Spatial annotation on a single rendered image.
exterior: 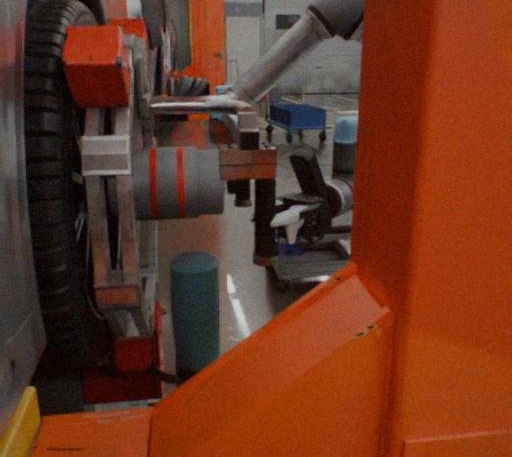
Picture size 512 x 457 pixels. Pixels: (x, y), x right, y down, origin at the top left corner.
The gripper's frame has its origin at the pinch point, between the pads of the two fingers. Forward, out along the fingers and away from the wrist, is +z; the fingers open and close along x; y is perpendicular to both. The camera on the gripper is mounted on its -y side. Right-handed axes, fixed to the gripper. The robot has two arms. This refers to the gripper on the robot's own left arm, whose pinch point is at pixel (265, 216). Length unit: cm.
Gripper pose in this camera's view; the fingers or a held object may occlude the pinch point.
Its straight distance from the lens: 84.8
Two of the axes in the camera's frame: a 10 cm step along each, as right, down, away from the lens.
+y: 0.0, 9.6, 2.8
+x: -7.9, -1.7, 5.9
